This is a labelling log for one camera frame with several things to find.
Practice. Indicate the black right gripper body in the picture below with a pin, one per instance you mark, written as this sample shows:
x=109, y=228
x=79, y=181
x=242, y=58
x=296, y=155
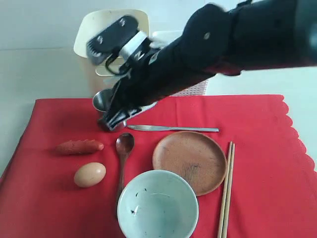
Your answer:
x=167, y=75

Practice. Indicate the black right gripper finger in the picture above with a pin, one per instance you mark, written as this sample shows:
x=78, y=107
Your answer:
x=111, y=118
x=115, y=115

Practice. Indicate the red sausage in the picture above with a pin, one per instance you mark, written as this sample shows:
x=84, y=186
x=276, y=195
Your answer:
x=79, y=147

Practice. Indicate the brown egg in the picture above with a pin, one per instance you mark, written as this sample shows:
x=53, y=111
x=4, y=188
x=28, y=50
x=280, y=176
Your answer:
x=89, y=174

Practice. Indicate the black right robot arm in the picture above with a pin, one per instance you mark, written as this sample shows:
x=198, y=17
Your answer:
x=268, y=34

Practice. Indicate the stainless steel cup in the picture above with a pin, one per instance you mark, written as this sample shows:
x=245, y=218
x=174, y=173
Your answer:
x=101, y=102

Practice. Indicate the dark wooden spoon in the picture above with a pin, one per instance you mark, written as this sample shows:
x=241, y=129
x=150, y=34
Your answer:
x=124, y=146

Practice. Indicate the silver table knife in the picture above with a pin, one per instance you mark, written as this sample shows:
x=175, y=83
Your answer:
x=170, y=128

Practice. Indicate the white woven plastic basket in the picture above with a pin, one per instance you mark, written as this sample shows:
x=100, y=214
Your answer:
x=162, y=39

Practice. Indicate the brown wooden plate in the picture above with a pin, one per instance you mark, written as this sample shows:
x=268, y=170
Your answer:
x=195, y=157

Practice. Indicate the pale green ceramic bowl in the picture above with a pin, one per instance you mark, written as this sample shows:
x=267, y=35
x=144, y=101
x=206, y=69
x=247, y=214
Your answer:
x=158, y=204

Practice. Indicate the right wooden chopstick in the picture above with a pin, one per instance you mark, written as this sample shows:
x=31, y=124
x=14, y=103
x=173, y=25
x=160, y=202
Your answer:
x=228, y=192

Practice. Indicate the wooden chopstick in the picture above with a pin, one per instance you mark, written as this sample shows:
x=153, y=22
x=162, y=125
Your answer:
x=224, y=194
x=228, y=192

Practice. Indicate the left wooden chopstick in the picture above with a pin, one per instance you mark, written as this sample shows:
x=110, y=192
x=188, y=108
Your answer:
x=224, y=194

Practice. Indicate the red tablecloth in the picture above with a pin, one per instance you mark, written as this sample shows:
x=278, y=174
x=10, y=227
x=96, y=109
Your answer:
x=274, y=191

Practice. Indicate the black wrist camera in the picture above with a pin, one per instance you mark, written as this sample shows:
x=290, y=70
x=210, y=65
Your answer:
x=111, y=40

